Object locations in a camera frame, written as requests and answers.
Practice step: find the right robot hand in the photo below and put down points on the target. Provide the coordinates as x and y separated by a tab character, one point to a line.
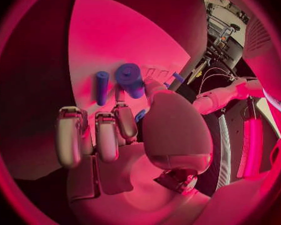
131	172

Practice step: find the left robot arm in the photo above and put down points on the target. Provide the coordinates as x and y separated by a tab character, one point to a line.
215	99

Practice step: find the white task board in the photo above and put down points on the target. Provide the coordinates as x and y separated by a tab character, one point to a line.
121	33

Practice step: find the blue plug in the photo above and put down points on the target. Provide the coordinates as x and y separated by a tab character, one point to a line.
139	116

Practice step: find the blue long cylinder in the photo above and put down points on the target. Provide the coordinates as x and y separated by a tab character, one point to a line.
102	87

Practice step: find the blue thick cylinder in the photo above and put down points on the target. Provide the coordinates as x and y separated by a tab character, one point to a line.
131	80

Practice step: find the blue peg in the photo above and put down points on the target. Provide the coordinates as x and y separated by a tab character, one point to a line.
167	85
178	77

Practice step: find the glowing light bar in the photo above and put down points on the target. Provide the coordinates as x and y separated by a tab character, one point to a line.
254	148

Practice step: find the metal equipment rack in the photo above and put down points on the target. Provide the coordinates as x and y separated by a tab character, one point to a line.
224	31

